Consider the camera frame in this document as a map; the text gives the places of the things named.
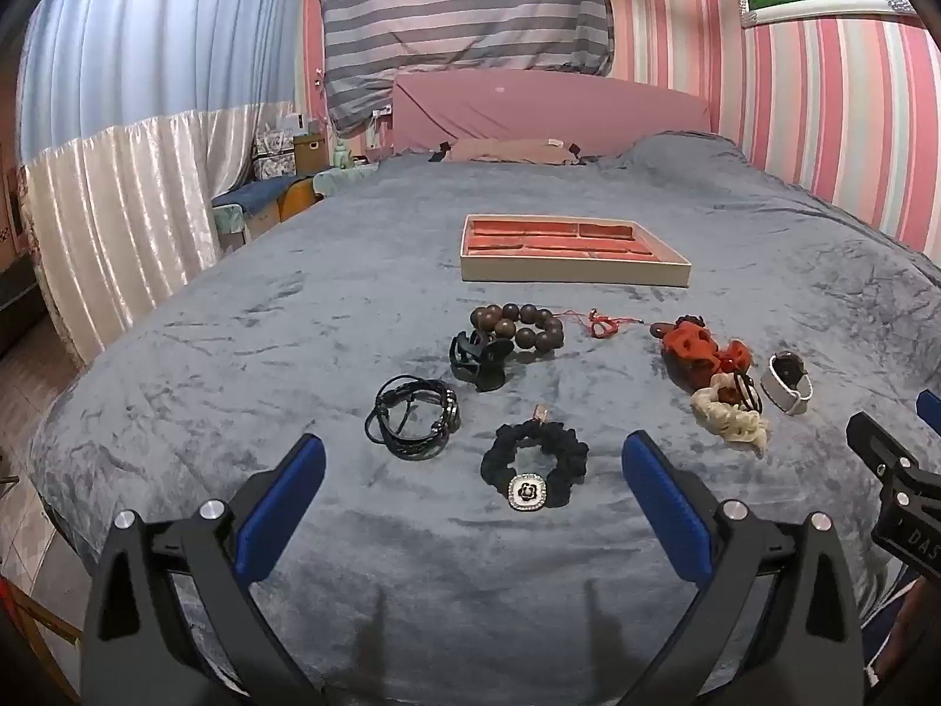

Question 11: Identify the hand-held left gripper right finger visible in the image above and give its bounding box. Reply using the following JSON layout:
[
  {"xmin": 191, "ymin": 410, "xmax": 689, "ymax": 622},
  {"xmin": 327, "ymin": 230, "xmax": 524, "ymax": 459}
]
[{"xmin": 621, "ymin": 430, "xmax": 865, "ymax": 706}]

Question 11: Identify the grey plush blanket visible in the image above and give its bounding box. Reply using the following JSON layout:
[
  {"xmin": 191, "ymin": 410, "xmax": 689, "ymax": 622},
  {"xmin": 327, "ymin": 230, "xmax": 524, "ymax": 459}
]
[{"xmin": 28, "ymin": 131, "xmax": 941, "ymax": 706}]

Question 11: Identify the tan pillow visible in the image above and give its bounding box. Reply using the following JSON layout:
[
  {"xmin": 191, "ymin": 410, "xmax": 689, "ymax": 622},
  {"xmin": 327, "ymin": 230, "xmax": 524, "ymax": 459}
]
[{"xmin": 445, "ymin": 137, "xmax": 582, "ymax": 165}]

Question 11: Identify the blue folded cloth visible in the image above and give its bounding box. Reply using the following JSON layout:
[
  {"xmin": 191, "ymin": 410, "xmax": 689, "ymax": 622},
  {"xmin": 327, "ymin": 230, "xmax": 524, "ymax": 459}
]
[{"xmin": 212, "ymin": 175, "xmax": 296, "ymax": 214}]

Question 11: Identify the black scrunchie with brooch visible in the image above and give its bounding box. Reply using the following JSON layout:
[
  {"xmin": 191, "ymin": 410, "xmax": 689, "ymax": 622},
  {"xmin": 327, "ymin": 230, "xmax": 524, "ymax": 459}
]
[{"xmin": 480, "ymin": 418, "xmax": 591, "ymax": 513}]

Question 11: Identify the white satin curtain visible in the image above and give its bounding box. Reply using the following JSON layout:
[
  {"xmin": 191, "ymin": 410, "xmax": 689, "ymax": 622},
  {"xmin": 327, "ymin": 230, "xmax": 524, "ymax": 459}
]
[{"xmin": 21, "ymin": 101, "xmax": 276, "ymax": 365}]

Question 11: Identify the person's right forearm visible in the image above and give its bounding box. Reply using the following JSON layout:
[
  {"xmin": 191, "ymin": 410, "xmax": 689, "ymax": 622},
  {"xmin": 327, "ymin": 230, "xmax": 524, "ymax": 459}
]
[{"xmin": 878, "ymin": 577, "xmax": 941, "ymax": 706}]

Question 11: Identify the black leather cord bracelet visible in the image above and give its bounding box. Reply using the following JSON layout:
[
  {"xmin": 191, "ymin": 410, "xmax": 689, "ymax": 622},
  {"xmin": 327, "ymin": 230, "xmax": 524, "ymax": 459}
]
[{"xmin": 365, "ymin": 374, "xmax": 463, "ymax": 461}]

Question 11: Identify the pink headboard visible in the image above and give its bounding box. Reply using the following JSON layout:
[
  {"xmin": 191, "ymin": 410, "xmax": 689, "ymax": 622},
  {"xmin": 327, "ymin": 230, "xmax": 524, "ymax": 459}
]
[{"xmin": 392, "ymin": 71, "xmax": 713, "ymax": 157}]

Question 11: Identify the grey striped hanging sheet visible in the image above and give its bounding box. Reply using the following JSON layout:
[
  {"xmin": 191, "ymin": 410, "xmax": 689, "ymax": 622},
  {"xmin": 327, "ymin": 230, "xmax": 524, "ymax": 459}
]
[{"xmin": 309, "ymin": 0, "xmax": 616, "ymax": 138}]

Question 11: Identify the cream scrunchie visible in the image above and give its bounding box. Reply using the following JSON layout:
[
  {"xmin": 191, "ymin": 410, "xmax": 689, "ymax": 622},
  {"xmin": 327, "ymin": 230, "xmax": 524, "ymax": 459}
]
[{"xmin": 690, "ymin": 374, "xmax": 772, "ymax": 458}]

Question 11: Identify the orange red scrunchie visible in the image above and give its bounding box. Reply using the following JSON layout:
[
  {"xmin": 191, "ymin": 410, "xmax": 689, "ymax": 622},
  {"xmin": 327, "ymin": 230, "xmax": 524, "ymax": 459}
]
[{"xmin": 657, "ymin": 315, "xmax": 756, "ymax": 392}]

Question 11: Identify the brown cardboard box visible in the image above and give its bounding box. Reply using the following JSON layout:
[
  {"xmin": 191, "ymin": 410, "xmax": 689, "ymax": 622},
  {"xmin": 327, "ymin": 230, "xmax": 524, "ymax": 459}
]
[{"xmin": 292, "ymin": 133, "xmax": 326, "ymax": 175}]

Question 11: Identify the white tray with red lining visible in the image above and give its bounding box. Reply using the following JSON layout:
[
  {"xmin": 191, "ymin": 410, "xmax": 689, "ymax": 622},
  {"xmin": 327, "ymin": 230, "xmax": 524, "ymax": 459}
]
[{"xmin": 459, "ymin": 215, "xmax": 693, "ymax": 288}]

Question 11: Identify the blue curtain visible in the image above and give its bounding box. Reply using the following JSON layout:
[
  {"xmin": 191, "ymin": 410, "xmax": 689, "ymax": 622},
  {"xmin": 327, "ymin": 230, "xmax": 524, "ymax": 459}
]
[{"xmin": 15, "ymin": 0, "xmax": 313, "ymax": 163}]

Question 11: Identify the orange wooden chair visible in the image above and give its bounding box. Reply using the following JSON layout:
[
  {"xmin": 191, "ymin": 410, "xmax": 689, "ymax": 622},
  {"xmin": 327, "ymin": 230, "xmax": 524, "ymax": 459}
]
[{"xmin": 278, "ymin": 179, "xmax": 322, "ymax": 222}]

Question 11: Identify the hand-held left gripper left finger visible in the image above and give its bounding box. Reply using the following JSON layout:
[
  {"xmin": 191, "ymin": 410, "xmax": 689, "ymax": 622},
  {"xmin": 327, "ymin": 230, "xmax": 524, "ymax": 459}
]
[{"xmin": 82, "ymin": 432, "xmax": 328, "ymax": 706}]

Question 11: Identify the black hair claw clip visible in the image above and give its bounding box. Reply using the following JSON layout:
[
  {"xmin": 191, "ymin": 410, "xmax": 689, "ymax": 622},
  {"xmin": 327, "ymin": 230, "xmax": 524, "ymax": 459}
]
[{"xmin": 449, "ymin": 331, "xmax": 516, "ymax": 393}]

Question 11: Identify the brown wooden bead bracelet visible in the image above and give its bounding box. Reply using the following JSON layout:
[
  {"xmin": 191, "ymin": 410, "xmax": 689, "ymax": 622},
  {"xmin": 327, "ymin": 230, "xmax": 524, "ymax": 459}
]
[{"xmin": 470, "ymin": 303, "xmax": 566, "ymax": 363}]

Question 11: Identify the dark hair tie brown bead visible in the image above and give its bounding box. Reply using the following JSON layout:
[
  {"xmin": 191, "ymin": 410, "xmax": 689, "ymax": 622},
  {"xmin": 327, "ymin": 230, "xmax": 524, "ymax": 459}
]
[{"xmin": 716, "ymin": 371, "xmax": 766, "ymax": 414}]

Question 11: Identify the patterned storage box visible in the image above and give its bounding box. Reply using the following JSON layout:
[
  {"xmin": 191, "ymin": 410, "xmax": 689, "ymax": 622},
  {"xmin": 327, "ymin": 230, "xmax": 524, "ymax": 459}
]
[{"xmin": 252, "ymin": 127, "xmax": 296, "ymax": 182}]

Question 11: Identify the red string bracelet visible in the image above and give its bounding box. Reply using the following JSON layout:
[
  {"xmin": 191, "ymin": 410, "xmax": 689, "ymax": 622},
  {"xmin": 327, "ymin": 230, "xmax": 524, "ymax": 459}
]
[{"xmin": 562, "ymin": 309, "xmax": 649, "ymax": 340}]

